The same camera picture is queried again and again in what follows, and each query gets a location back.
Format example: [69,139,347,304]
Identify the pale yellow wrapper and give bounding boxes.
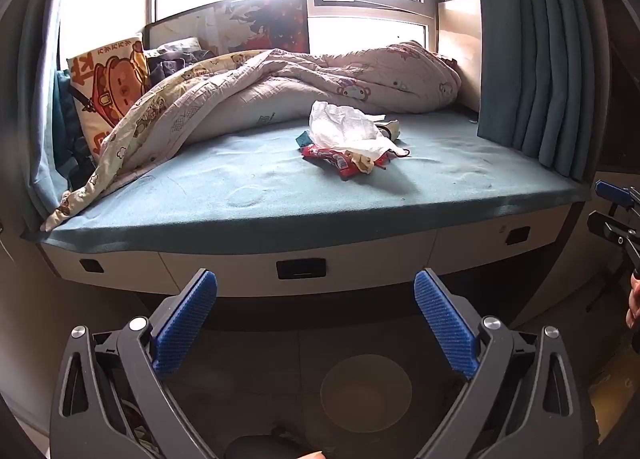
[349,151,377,174]

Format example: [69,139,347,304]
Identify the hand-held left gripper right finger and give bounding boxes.
[414,268,586,459]

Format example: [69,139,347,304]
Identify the blue pleated curtain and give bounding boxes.
[472,0,613,183]

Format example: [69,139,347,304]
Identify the clear glass bowl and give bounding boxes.
[320,355,413,435]

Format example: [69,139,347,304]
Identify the red snack wrapper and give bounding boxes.
[300,143,396,182]

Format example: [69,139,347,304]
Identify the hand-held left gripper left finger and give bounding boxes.
[48,268,236,459]

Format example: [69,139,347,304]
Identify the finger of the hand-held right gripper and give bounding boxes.
[587,211,640,270]
[595,180,640,214]

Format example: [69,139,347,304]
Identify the white plastic bag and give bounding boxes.
[308,100,407,160]

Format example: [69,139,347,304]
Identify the cartoon printed quilt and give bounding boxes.
[40,41,463,233]

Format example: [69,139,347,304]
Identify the cartoon bear printed pillow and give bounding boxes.
[67,34,151,156]

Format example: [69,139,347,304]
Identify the white bed drawer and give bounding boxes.
[157,231,438,298]
[430,204,573,281]
[40,241,168,297]

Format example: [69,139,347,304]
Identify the dark clothes pile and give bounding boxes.
[145,38,221,90]

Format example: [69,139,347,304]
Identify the person's right hand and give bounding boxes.
[626,273,640,331]

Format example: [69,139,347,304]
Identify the blue cloth bag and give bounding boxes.
[54,69,97,190]

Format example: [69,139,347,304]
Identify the printed picture board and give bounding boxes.
[142,0,311,60]

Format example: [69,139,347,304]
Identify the blue bed mattress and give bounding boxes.
[22,109,593,256]

